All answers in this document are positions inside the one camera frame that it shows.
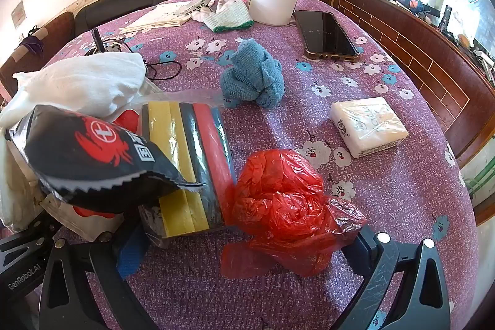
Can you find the small wall plaque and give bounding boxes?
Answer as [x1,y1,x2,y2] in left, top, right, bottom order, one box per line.
[11,2,26,30]

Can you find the wooden windowsill cabinet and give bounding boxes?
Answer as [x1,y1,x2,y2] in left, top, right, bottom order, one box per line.
[315,0,495,226]

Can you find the white glove green cuff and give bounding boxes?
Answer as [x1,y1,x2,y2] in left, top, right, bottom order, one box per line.
[191,0,254,33]

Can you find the black smartphone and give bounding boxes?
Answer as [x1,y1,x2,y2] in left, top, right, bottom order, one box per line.
[293,10,360,62]

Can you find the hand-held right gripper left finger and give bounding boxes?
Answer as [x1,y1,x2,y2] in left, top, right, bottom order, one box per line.
[39,225,156,330]

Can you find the white box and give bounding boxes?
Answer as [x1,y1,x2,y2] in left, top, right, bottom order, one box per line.
[120,1,194,32]

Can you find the red plastic bag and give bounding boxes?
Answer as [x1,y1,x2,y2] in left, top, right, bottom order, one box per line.
[221,149,369,280]

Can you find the clutter of small windowsill things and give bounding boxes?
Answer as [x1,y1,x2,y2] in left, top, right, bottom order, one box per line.
[329,0,495,83]

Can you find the blue towel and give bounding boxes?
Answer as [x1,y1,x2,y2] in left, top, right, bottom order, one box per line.
[220,38,286,109]

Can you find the pack of coloured sponge cloths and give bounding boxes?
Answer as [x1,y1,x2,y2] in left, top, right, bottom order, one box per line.
[137,101,237,249]

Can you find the red and white packet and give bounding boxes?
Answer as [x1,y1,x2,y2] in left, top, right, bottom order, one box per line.
[39,195,130,242]

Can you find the plastic-wrapped tissue pack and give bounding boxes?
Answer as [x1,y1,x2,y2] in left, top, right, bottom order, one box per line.
[329,97,410,159]

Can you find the black cable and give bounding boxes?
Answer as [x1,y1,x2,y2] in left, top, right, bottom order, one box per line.
[145,60,182,80]

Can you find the wooden chair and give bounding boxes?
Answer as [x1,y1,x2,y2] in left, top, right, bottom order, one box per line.
[0,11,76,99]

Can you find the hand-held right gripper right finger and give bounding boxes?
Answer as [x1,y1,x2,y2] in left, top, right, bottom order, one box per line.
[336,227,451,330]

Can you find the black snack packet red crab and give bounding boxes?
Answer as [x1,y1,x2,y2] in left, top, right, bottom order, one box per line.
[8,104,205,215]

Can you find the purple floral tablecloth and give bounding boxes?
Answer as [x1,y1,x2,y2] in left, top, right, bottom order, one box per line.
[39,0,480,330]

